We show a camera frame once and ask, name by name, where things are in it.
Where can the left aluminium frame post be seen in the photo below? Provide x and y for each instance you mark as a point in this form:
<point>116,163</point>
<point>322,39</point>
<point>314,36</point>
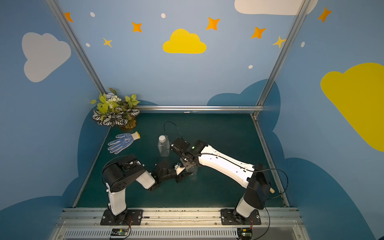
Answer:
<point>64,23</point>

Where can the white bottle cap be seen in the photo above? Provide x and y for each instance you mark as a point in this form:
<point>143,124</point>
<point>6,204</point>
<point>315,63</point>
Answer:
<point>162,139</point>

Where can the right aluminium frame post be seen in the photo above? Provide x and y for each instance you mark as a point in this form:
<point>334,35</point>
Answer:
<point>290,38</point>

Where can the aluminium frame post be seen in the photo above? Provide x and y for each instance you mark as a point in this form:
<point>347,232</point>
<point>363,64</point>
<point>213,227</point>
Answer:
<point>64,23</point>
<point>290,38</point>

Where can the square clear plastic bottle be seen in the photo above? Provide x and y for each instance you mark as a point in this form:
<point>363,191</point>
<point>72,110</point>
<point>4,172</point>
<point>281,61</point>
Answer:
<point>164,148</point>

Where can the right controller board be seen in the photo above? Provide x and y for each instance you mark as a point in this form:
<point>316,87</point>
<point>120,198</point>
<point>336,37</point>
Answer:
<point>244,233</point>

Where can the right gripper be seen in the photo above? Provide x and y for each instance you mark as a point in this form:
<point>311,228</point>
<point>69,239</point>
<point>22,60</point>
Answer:
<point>177,145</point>

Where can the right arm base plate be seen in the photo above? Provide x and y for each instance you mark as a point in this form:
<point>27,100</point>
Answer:
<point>228,217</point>

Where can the controller board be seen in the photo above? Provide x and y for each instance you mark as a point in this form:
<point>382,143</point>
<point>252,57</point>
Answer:
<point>120,233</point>
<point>244,233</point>

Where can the artificial potted plant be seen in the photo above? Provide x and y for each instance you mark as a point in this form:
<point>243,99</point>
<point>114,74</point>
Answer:
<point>113,111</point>

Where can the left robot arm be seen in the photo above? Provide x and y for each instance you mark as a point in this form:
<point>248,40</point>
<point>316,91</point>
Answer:
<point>122,171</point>

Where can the left controller board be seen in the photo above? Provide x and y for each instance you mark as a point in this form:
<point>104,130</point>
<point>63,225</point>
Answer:
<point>120,233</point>

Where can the blue dotted work glove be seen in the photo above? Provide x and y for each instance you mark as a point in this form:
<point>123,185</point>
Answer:
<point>122,142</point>

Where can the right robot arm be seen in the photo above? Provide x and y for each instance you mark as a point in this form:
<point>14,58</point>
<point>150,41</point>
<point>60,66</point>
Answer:
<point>253,178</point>

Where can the round clear plastic bottle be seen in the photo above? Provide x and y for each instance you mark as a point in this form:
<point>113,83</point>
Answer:
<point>193,171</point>

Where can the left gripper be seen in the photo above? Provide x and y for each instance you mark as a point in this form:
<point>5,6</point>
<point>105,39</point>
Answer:
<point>173,172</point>

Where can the aluminium back frame bar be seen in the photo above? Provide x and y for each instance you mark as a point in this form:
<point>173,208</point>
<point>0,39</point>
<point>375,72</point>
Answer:
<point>200,109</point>

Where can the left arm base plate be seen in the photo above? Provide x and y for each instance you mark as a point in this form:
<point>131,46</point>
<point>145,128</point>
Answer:
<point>127,217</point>

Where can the aluminium front rail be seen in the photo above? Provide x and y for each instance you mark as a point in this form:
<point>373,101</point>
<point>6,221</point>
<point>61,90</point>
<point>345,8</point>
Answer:
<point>179,224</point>

